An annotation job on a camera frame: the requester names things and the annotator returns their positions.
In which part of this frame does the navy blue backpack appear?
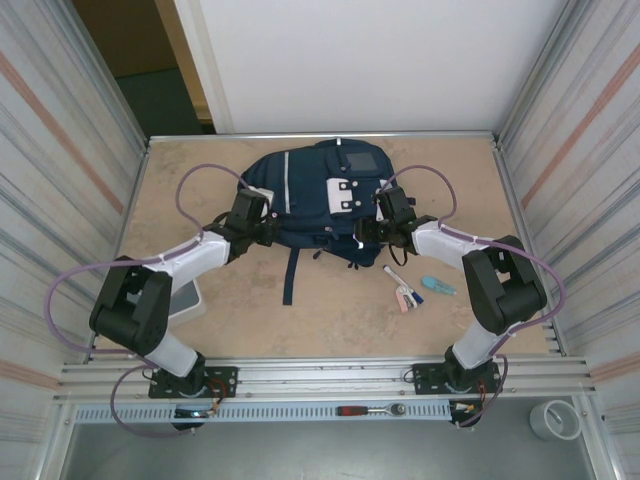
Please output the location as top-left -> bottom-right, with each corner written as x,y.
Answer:
238,138 -> 396,307

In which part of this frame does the white marker blue cap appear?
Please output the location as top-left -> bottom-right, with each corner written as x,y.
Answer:
383,265 -> 426,305

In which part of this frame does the light blue correction tape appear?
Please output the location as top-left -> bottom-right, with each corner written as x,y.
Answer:
421,275 -> 459,296

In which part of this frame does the white grey box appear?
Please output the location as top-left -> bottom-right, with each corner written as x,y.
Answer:
168,279 -> 208,329

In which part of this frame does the grey tape roll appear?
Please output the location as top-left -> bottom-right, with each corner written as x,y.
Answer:
529,399 -> 581,441

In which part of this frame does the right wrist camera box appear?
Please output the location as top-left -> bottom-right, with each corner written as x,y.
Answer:
373,185 -> 391,222

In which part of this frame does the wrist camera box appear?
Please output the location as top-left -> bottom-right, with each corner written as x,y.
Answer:
373,185 -> 391,222
248,185 -> 276,207

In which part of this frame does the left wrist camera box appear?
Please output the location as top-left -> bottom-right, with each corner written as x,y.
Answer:
248,185 -> 276,207

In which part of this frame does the right gripper thin black cable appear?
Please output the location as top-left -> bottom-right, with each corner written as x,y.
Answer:
388,239 -> 416,267

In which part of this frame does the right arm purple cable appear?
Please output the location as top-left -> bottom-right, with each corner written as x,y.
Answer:
379,164 -> 566,431

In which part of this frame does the aluminium table frame bar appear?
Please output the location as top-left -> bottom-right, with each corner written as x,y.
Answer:
147,130 -> 501,147

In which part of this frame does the aluminium mounting rail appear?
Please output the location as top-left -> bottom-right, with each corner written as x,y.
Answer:
58,355 -> 599,405

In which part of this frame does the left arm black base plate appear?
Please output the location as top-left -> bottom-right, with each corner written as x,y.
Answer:
148,366 -> 239,400

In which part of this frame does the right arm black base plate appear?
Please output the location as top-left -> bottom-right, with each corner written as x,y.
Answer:
412,362 -> 504,396

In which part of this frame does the ratchet wrench red handle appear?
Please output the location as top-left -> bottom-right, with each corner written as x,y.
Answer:
336,402 -> 407,419

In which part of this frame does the slotted grey cable duct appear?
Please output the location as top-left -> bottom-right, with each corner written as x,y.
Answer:
73,402 -> 454,424

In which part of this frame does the small circuit board with wires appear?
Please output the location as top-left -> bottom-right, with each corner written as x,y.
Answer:
173,406 -> 221,420
448,399 -> 485,417

